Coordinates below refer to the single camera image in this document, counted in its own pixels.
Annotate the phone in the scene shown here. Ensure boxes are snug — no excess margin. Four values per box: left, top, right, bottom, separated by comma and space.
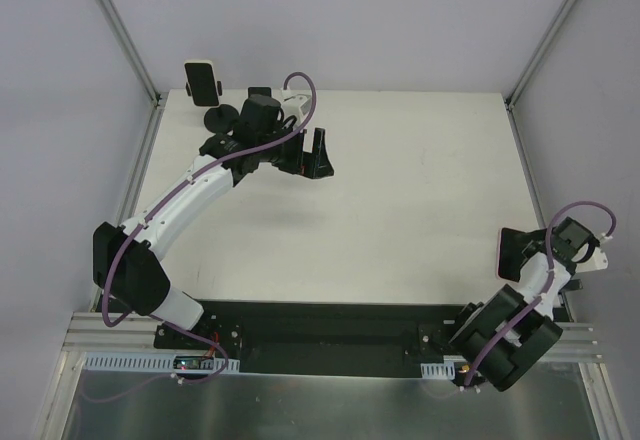
184, 60, 220, 107
496, 227, 529, 283

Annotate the black folding phone stand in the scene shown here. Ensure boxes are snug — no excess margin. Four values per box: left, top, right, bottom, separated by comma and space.
248, 87, 276, 106

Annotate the black round-base phone stand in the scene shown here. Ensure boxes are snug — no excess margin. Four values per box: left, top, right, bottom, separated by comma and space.
196, 80, 239, 133

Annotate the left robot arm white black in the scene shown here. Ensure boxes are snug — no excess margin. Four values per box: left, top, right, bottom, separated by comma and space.
93, 90, 334, 349

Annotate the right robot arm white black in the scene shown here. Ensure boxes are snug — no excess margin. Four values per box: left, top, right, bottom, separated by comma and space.
449, 217, 600, 391

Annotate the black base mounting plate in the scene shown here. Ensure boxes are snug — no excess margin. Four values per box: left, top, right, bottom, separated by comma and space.
153, 300, 463, 379

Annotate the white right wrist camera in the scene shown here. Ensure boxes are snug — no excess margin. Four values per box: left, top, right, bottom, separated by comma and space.
577, 235, 613, 273

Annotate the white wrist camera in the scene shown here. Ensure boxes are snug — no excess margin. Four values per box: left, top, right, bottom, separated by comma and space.
577, 235, 613, 273
280, 89, 312, 120

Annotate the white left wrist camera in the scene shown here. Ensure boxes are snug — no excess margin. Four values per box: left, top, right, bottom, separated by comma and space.
280, 89, 312, 120

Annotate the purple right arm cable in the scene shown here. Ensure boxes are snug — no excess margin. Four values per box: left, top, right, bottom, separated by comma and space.
462, 201, 619, 394

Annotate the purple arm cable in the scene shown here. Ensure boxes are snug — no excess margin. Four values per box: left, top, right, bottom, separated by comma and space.
462, 201, 619, 394
101, 71, 317, 329

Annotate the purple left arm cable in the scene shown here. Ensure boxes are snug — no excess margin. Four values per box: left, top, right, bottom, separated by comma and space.
101, 71, 317, 329

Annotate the aluminium rail right side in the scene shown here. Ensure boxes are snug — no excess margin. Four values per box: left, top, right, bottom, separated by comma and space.
540, 322, 604, 363

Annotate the aluminium rail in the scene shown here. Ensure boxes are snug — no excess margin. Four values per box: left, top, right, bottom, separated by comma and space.
540, 322, 604, 363
62, 312, 159, 352

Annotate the aluminium frame post left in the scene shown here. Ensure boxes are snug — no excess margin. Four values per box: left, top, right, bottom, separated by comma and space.
74, 0, 167, 107

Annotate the aluminium frame post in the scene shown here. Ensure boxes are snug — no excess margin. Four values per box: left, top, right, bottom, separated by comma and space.
503, 0, 606, 111
74, 0, 167, 107

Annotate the white cable duct right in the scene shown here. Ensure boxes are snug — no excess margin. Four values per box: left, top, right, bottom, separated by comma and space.
420, 360, 456, 381

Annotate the aluminium frame post right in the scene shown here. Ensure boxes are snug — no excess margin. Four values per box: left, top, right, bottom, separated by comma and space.
503, 0, 606, 111

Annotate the aluminium rail left side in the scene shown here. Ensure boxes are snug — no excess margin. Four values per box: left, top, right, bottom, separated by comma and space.
62, 312, 159, 352

